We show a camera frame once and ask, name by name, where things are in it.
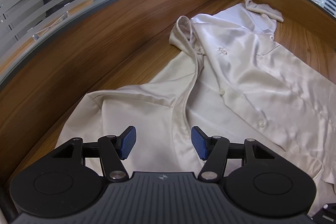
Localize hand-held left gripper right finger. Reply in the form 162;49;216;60
191;126;282;183

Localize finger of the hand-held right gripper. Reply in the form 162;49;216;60
312;202;336;224

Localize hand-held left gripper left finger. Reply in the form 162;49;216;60
50;126;137;183

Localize beige satin shirt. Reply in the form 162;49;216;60
54;0;336;218

